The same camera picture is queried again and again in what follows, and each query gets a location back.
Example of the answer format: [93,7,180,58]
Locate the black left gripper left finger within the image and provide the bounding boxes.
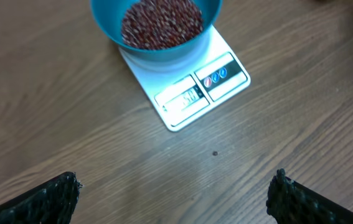
[0,172,82,224]

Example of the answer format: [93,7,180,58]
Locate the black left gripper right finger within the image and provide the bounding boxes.
[266,169,353,224]

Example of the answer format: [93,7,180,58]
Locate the white digital kitchen scale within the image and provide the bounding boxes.
[120,27,251,132]

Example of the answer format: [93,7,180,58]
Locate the blue metal bowl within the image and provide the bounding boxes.
[90,0,223,61]

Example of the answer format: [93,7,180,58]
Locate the red beans in bowl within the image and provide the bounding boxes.
[121,0,204,50]

